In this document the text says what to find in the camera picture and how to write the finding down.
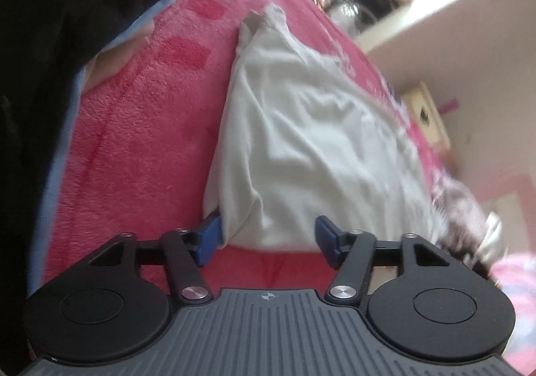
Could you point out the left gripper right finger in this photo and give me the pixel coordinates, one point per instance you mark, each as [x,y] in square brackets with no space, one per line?
[351,255]

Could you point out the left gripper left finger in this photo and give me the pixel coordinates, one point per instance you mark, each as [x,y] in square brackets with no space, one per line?
[185,253]

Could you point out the white sweatshirt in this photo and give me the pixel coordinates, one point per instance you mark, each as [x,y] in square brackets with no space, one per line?
[298,140]

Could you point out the beige knitted sweater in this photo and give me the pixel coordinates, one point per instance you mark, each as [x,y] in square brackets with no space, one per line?
[468,234]

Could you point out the pink floral blanket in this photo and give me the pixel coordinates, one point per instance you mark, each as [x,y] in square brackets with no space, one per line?
[140,144]

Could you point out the cream nightstand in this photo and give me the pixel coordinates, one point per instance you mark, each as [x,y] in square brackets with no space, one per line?
[424,113]

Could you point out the pink headboard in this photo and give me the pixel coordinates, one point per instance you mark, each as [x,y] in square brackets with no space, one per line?
[513,200]

